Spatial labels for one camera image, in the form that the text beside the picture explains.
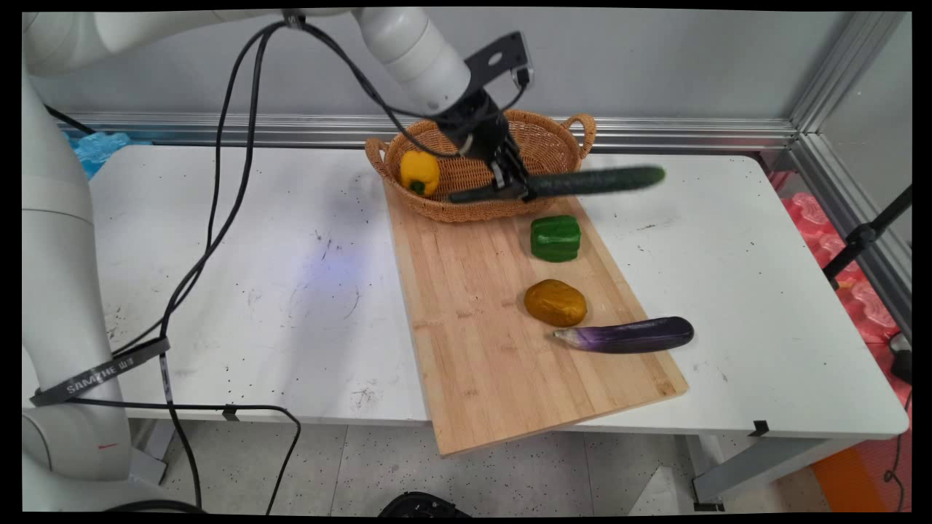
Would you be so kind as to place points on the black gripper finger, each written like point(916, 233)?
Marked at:
point(499, 173)
point(520, 171)

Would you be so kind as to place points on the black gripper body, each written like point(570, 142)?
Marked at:
point(477, 124)

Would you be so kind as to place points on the long dark green cucumber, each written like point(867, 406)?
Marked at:
point(597, 180)

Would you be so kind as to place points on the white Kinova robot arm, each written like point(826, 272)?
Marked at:
point(65, 255)

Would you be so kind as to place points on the yellow bell pepper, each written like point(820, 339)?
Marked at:
point(420, 173)

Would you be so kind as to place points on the green bell pepper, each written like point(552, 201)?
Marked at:
point(555, 238)

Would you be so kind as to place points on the brown potato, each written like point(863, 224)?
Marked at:
point(555, 303)

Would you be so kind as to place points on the bamboo cutting board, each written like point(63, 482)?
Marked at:
point(495, 342)

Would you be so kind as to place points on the purple eggplant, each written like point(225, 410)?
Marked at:
point(633, 335)

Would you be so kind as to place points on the black round floor object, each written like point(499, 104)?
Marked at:
point(422, 504)

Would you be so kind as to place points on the black tripod stand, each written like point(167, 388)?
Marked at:
point(863, 236)

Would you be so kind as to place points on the black table edge clip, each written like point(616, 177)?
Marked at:
point(230, 413)
point(759, 428)

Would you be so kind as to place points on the pink foam packaging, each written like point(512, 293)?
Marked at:
point(859, 291)

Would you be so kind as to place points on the blue plastic bag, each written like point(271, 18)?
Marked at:
point(102, 149)

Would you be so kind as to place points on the grey metal table leg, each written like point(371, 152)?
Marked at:
point(764, 473)

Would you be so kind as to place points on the black computer mouse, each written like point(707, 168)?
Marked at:
point(901, 358)

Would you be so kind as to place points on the orange floor mat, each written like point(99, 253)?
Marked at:
point(863, 477)

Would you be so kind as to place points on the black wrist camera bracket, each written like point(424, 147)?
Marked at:
point(502, 57)

